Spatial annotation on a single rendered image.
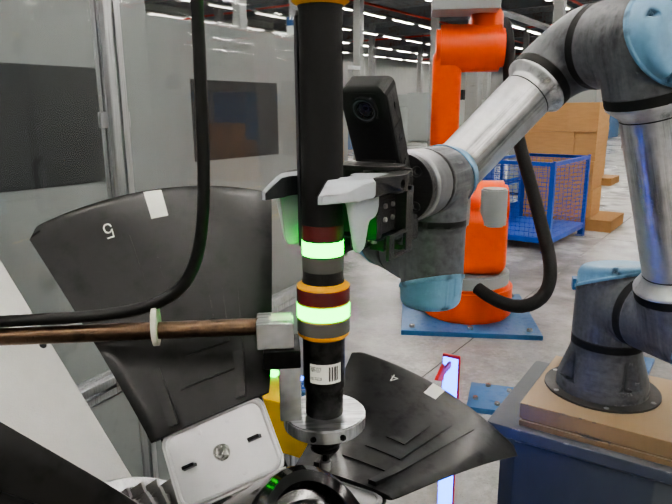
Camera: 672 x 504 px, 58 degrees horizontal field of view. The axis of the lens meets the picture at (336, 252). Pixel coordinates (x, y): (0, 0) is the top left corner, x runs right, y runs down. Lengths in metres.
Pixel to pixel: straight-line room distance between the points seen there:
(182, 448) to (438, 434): 0.28
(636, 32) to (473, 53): 3.56
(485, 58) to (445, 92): 0.34
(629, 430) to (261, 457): 0.68
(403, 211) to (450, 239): 0.16
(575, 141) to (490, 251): 4.27
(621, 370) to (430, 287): 0.49
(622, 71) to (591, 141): 7.49
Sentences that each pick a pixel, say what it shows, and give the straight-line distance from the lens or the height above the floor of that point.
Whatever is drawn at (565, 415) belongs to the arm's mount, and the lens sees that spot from 1.07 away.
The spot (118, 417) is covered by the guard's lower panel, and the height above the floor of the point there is 0.91.
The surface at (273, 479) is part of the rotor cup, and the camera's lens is 0.46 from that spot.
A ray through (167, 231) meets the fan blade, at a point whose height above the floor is 1.41.
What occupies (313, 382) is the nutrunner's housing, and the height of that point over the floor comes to 1.30.
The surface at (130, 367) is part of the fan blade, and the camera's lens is 0.55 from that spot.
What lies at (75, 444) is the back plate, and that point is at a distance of 0.72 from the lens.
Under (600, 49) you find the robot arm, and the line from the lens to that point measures 0.86.
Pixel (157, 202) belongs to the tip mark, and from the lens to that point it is 0.61.
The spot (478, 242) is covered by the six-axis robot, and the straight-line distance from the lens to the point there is 4.28.
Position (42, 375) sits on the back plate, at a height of 1.24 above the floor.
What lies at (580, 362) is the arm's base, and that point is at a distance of 1.12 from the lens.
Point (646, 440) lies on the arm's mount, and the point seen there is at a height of 1.03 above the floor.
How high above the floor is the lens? 1.52
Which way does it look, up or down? 13 degrees down
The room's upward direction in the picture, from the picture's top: straight up
